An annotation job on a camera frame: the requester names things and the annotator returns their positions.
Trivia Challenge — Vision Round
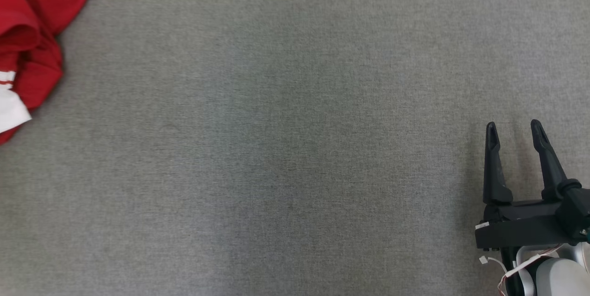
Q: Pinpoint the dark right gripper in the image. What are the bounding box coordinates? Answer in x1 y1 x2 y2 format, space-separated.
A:
475 119 572 251

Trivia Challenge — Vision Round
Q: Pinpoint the grey fabric sofa seat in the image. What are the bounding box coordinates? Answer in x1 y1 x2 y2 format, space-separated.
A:
0 0 590 296

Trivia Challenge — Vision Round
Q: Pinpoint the crumpled red jersey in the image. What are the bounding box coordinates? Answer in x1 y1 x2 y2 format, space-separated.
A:
0 0 99 145

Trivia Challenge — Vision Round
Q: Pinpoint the thin white red wire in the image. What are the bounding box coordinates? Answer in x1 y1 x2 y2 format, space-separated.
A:
479 249 570 296

